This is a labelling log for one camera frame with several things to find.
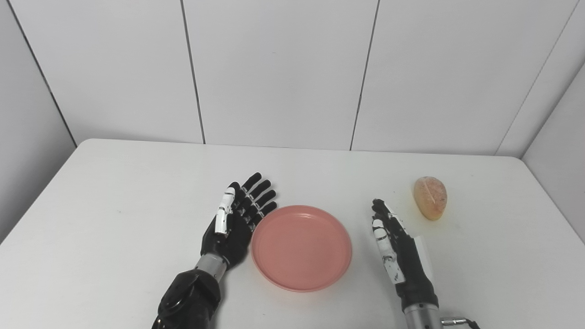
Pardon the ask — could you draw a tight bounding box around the pink round plate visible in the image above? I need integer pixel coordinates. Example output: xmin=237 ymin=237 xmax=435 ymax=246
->
xmin=250 ymin=205 xmax=353 ymax=292

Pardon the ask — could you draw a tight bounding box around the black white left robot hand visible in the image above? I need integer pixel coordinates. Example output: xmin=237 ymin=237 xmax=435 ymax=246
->
xmin=200 ymin=172 xmax=278 ymax=270

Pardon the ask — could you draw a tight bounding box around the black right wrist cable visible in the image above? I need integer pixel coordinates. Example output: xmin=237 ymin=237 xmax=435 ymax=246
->
xmin=440 ymin=316 xmax=480 ymax=329

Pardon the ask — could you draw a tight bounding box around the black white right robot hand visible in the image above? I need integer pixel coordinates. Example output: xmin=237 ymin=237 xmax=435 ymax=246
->
xmin=371 ymin=198 xmax=439 ymax=311

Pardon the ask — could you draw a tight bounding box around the brown bread roll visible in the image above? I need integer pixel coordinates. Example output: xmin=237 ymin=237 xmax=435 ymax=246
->
xmin=414 ymin=176 xmax=448 ymax=221

